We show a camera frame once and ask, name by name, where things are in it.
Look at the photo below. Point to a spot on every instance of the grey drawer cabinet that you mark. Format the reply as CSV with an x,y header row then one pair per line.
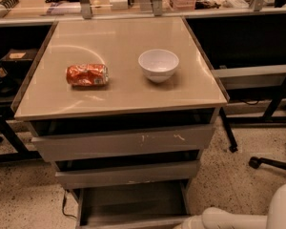
x,y
49,105

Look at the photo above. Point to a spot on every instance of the black box with label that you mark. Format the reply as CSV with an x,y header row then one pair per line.
x,y
19,55

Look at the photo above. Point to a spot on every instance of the black office chair base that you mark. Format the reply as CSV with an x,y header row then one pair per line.
x,y
256,162

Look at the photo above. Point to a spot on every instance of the orange crushed soda can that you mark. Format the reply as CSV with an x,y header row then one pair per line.
x,y
86,75

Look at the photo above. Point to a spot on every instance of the grey drawer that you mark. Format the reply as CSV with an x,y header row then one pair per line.
x,y
124,143
158,205
128,175

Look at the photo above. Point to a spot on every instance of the white bowl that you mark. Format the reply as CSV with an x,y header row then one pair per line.
x,y
158,65

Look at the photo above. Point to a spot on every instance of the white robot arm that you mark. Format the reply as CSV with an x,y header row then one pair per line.
x,y
215,218

